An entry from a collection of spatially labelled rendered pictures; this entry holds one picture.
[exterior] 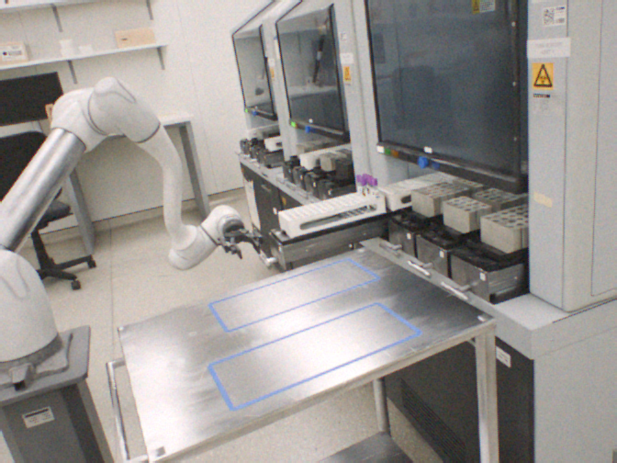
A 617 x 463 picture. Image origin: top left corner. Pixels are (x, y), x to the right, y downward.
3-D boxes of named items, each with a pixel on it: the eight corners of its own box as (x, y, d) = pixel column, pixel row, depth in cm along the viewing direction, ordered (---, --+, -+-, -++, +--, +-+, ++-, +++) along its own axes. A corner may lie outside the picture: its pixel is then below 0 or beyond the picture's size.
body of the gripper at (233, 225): (218, 223, 178) (224, 231, 170) (243, 217, 180) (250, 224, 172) (223, 243, 180) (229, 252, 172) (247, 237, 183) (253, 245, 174)
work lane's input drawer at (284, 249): (465, 201, 176) (465, 175, 173) (493, 211, 164) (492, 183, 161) (257, 258, 156) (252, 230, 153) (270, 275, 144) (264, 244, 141)
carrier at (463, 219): (477, 234, 127) (476, 210, 125) (470, 236, 127) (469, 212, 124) (449, 221, 138) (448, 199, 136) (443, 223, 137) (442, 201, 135)
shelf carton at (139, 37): (118, 49, 413) (114, 31, 409) (118, 49, 433) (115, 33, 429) (156, 42, 421) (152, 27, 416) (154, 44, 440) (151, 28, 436)
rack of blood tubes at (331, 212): (372, 208, 163) (369, 188, 161) (387, 216, 154) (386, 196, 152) (281, 232, 154) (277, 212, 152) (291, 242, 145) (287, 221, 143)
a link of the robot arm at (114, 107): (168, 112, 157) (136, 115, 163) (129, 63, 143) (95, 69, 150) (148, 145, 150) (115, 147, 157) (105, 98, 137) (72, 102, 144)
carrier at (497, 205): (508, 225, 130) (508, 201, 128) (501, 227, 129) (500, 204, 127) (478, 213, 140) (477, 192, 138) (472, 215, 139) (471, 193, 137)
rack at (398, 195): (459, 186, 171) (458, 166, 169) (478, 192, 162) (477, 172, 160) (377, 207, 163) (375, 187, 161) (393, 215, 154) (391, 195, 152)
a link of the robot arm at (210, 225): (251, 227, 188) (221, 251, 187) (241, 216, 202) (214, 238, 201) (231, 205, 184) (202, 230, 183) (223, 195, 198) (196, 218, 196)
